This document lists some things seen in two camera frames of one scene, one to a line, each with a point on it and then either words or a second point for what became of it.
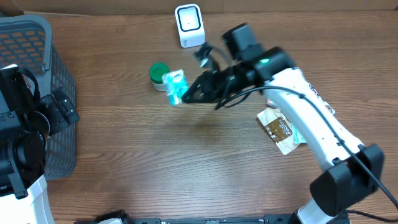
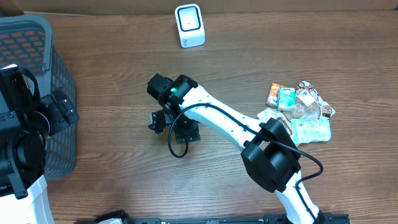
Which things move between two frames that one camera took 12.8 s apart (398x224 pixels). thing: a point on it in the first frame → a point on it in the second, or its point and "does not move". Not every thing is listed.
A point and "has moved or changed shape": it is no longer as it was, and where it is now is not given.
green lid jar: (156, 72) → (157, 121)
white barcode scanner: (191, 27) does not move
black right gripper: (213, 94) → (191, 133)
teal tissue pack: (175, 85) has moved or changed shape
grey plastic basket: (26, 40) does not move
